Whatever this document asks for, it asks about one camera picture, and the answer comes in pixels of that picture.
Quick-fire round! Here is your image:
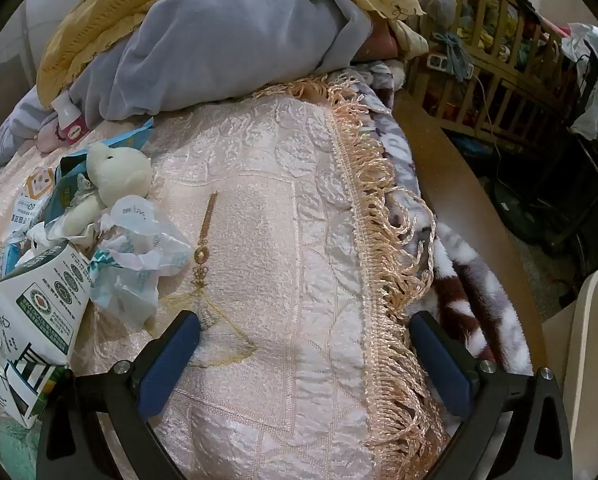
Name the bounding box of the white pouch with orange print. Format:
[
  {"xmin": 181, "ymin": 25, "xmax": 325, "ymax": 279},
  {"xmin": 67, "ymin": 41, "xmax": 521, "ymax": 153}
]
[{"xmin": 9, "ymin": 165, "xmax": 60, "ymax": 246}]

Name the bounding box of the dark fan base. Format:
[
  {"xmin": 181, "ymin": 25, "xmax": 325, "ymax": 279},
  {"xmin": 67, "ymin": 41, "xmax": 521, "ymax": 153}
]
[{"xmin": 489, "ymin": 180, "xmax": 547, "ymax": 241}]

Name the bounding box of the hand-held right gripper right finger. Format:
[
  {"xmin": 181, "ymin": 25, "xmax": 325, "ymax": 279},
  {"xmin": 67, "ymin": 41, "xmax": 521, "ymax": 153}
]
[{"xmin": 409, "ymin": 310, "xmax": 574, "ymax": 480}]

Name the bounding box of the teal cloth on crib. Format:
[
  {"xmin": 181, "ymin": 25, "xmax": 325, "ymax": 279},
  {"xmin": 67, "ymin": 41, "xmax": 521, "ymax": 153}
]
[{"xmin": 431, "ymin": 30, "xmax": 474, "ymax": 81}]

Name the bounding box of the green white milk carton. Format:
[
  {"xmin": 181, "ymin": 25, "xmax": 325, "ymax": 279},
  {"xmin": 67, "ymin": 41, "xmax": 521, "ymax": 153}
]
[{"xmin": 0, "ymin": 240, "xmax": 92, "ymax": 366}]

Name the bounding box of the wooden crib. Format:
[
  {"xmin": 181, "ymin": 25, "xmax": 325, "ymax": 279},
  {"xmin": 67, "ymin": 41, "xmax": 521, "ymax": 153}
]
[{"xmin": 394, "ymin": 0, "xmax": 580, "ymax": 156}]

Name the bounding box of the white round bin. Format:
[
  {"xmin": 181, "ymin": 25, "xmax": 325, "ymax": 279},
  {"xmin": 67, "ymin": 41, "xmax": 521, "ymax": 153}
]
[{"xmin": 541, "ymin": 268, "xmax": 598, "ymax": 480}]

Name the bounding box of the crumpled teal print plastic wrapper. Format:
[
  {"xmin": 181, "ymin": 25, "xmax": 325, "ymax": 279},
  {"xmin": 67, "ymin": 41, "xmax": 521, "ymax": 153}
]
[{"xmin": 86, "ymin": 195, "xmax": 195, "ymax": 331}]

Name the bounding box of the cream plush toy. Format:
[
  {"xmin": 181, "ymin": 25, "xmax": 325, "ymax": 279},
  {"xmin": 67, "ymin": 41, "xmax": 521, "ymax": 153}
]
[{"xmin": 62, "ymin": 142, "xmax": 155, "ymax": 238}]

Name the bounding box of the white bottle with pink label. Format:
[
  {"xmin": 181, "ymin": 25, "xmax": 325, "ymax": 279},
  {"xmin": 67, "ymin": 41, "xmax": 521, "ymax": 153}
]
[{"xmin": 50, "ymin": 95, "xmax": 87, "ymax": 145}]

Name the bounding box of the yellow ruffled pillow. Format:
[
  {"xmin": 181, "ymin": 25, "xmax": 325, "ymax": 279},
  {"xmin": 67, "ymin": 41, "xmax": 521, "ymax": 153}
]
[{"xmin": 36, "ymin": 0, "xmax": 426, "ymax": 110}]

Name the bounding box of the grey cloth bundle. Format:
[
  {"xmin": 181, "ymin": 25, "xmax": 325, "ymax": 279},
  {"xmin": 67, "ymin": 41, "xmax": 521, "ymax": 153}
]
[{"xmin": 426, "ymin": 0, "xmax": 460, "ymax": 31}]

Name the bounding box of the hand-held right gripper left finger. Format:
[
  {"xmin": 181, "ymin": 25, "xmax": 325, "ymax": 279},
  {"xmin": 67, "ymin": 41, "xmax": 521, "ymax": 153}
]
[{"xmin": 36, "ymin": 310, "xmax": 202, "ymax": 480}]

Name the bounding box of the teal torn packet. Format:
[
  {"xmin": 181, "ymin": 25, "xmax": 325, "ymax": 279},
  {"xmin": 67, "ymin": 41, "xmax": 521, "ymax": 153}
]
[{"xmin": 45, "ymin": 154, "xmax": 97, "ymax": 222}]

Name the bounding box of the brown white fleece blanket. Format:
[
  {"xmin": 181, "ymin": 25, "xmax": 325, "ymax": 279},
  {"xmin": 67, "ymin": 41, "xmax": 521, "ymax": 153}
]
[{"xmin": 349, "ymin": 60, "xmax": 534, "ymax": 441}]

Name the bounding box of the grey blue blanket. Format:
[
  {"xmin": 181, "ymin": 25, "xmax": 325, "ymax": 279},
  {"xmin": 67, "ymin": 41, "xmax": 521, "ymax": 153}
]
[{"xmin": 0, "ymin": 0, "xmax": 375, "ymax": 171}]

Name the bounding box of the pink rolled cloth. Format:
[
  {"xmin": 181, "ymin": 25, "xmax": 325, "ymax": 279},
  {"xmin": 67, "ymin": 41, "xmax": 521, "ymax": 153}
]
[{"xmin": 34, "ymin": 120, "xmax": 87, "ymax": 153}]

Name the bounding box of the crushed green white carton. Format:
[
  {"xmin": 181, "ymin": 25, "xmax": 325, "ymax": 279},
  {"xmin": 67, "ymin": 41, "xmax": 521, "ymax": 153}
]
[{"xmin": 0, "ymin": 355, "xmax": 72, "ymax": 431}]

